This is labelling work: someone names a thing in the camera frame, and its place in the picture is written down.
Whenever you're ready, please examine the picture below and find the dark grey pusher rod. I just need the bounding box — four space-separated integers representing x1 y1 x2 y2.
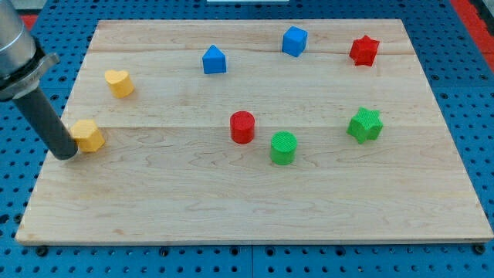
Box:
12 87 78 160

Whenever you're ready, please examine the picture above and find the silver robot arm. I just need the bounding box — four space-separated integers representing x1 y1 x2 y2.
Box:
1 0 78 160

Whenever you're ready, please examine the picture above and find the yellow hexagon block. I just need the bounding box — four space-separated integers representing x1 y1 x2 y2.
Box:
70 120 105 153

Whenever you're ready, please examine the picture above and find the yellow heart block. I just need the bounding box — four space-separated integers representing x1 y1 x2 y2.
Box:
104 69 134 98

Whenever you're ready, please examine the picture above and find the light wooden board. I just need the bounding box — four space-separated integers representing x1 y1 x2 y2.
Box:
16 19 493 246

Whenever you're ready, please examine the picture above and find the blue triangle block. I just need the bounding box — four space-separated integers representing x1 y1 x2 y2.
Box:
202 45 227 74

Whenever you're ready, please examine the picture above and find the red cylinder block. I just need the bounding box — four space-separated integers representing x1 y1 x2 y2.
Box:
230 110 255 144

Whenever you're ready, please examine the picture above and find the green cylinder block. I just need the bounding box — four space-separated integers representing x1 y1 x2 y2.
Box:
270 131 298 165

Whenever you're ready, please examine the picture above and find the blue cube block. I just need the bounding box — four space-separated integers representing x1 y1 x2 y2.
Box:
282 26 308 57

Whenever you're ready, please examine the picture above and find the green star block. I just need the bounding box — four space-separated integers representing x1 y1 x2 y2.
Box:
347 107 384 144

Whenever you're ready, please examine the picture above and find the red star block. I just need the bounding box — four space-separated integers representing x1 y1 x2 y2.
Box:
349 35 380 66

